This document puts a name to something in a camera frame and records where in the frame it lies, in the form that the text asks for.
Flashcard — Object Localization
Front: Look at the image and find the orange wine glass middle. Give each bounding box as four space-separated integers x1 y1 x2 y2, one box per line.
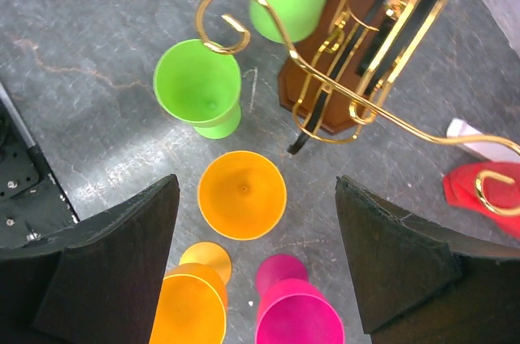
197 150 288 241

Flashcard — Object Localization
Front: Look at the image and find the gold wine glass rack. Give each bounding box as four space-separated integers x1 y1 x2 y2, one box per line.
194 0 520 217

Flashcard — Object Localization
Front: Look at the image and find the red cloth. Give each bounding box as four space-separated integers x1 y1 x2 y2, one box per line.
442 162 519 238

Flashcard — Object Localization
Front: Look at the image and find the magenta wine glass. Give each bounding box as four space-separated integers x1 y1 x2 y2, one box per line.
255 254 345 344

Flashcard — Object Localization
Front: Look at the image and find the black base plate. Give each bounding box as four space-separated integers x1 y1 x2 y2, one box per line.
1 87 80 248

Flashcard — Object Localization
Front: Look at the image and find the orange wine glass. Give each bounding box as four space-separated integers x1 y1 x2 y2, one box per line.
149 242 232 343
197 150 288 241

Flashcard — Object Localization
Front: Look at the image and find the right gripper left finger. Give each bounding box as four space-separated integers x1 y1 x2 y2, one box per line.
1 175 180 343

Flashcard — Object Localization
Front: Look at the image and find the orange wine glass front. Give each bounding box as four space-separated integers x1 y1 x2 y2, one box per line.
149 242 232 343

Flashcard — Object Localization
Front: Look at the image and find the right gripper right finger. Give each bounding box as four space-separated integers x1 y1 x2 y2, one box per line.
336 176 519 343

